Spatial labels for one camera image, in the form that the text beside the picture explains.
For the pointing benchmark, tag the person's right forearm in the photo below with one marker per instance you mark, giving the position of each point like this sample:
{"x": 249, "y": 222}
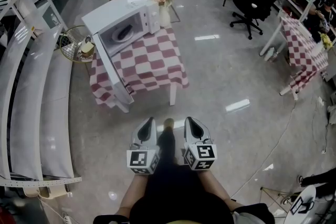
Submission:
{"x": 212, "y": 186}

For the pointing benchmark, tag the clear plastic bottle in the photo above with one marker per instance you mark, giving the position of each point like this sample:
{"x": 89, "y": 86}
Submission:
{"x": 54, "y": 19}

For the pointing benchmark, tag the person's tan shoe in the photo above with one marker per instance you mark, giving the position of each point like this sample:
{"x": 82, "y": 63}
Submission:
{"x": 168, "y": 123}

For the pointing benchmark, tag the white ribbed vase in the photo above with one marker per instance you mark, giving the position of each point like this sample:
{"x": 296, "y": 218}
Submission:
{"x": 165, "y": 17}

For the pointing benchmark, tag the white microwave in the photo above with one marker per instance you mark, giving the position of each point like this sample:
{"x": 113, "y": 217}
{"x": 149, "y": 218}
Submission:
{"x": 118, "y": 8}

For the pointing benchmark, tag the person's left forearm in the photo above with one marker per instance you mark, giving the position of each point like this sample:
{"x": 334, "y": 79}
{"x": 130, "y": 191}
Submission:
{"x": 132, "y": 191}

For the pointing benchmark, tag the cluster of plastic bottles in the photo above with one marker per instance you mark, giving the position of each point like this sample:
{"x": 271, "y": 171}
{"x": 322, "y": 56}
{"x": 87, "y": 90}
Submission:
{"x": 269, "y": 54}

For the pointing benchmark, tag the pink checkered tablecloth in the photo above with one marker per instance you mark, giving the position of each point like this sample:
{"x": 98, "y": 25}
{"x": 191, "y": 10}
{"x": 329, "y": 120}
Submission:
{"x": 152, "y": 65}
{"x": 302, "y": 55}

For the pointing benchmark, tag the white round table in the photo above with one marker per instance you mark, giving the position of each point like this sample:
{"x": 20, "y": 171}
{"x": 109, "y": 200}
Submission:
{"x": 307, "y": 194}

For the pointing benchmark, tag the white round plate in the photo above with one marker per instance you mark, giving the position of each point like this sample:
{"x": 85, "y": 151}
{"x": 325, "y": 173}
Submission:
{"x": 116, "y": 38}

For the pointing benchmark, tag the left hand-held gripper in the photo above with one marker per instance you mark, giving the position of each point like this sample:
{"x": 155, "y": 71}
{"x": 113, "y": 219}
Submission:
{"x": 137, "y": 158}

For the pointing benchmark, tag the white metal shelving rack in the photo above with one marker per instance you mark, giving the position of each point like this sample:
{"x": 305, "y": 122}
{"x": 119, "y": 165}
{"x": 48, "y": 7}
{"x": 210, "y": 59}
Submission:
{"x": 26, "y": 86}

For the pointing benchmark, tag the yellow flower bunch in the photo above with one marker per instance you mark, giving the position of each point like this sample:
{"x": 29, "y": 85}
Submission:
{"x": 326, "y": 41}

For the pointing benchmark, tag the small beige carton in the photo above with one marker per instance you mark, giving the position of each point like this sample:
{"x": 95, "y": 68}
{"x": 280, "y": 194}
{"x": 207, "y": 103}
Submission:
{"x": 88, "y": 49}

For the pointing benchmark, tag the person's black clothing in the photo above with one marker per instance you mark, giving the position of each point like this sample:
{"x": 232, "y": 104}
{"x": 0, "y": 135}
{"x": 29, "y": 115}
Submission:
{"x": 178, "y": 191}

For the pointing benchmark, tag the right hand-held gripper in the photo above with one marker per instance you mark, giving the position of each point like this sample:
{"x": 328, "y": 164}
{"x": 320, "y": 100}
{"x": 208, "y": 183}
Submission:
{"x": 204, "y": 152}

